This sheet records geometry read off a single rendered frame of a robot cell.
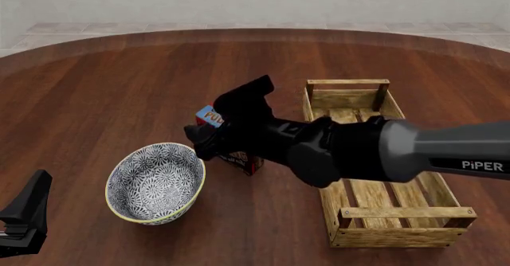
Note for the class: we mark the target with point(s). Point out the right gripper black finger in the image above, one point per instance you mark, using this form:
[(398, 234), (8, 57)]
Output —
[(201, 142), (251, 91)]

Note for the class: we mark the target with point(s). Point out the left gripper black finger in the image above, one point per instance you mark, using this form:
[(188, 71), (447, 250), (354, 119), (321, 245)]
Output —
[(30, 200)]

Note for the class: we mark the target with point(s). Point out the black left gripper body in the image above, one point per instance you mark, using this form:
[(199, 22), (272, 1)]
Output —
[(24, 239)]

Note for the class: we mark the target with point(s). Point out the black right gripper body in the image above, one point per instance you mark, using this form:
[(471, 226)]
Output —
[(249, 131)]

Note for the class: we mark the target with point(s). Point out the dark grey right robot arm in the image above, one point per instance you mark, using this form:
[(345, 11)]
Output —
[(402, 149)]

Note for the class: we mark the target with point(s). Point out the black white patterned bowl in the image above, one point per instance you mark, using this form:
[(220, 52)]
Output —
[(157, 182)]

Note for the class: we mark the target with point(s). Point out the wooden slat tray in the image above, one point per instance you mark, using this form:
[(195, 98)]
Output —
[(382, 200)]

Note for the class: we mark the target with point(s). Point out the printed pudding box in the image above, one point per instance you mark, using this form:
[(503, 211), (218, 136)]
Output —
[(210, 117)]

